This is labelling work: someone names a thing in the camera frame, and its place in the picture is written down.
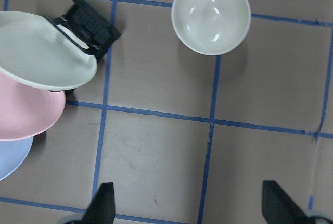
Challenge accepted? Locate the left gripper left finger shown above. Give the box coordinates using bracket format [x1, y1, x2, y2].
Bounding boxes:
[81, 182, 115, 224]

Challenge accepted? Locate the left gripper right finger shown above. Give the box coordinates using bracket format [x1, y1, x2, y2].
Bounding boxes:
[261, 180, 308, 224]

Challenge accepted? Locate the blue plate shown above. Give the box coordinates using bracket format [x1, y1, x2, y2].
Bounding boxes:
[0, 137, 33, 180]

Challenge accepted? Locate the pink plate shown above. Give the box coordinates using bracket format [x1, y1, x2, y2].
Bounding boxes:
[1, 74, 66, 141]

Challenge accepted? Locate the cream plate in rack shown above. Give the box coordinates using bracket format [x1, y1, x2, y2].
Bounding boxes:
[1, 11, 97, 91]

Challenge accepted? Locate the black dish rack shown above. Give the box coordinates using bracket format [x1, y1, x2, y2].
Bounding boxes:
[48, 0, 121, 61]

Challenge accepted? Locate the cream bowl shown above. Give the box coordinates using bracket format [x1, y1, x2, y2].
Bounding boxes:
[171, 0, 251, 55]

